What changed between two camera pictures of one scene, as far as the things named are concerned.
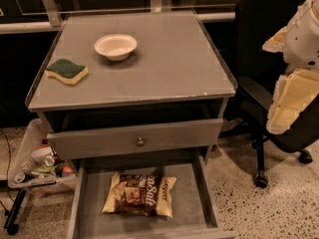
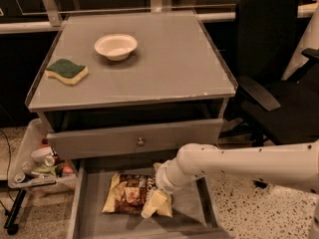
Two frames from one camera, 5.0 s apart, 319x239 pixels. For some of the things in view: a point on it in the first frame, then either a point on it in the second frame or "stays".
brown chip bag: [142, 194] stays
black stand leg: [10, 223] stays
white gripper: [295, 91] to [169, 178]
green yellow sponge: [66, 71] stays
